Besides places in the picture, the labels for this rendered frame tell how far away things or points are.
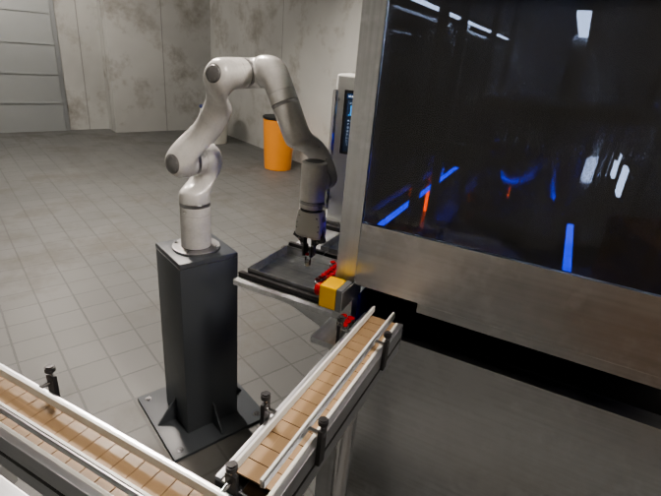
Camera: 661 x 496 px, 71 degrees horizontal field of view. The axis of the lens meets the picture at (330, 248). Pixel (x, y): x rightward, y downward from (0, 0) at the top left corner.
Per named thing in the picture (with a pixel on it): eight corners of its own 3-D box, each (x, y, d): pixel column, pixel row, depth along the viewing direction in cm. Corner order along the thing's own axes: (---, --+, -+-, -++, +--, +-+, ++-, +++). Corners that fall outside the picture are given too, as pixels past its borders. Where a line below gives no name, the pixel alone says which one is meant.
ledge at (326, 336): (370, 336, 141) (371, 331, 140) (353, 358, 130) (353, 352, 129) (330, 322, 147) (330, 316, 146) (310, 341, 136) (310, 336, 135)
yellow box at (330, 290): (350, 302, 139) (352, 281, 136) (339, 313, 133) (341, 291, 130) (328, 295, 142) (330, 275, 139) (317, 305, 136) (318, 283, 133)
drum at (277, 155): (300, 170, 672) (303, 118, 643) (272, 173, 644) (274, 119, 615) (281, 162, 705) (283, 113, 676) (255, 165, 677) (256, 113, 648)
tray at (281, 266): (362, 276, 174) (363, 267, 173) (330, 304, 153) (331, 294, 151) (286, 252, 188) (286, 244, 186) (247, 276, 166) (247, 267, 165)
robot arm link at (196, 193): (172, 204, 181) (168, 143, 171) (206, 194, 196) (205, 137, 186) (194, 211, 176) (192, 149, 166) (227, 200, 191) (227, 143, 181)
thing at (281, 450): (356, 335, 144) (362, 290, 138) (403, 351, 138) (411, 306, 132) (209, 507, 87) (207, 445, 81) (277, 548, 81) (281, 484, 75)
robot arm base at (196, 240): (164, 243, 191) (161, 200, 184) (207, 235, 203) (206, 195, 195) (183, 260, 178) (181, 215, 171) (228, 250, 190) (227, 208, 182)
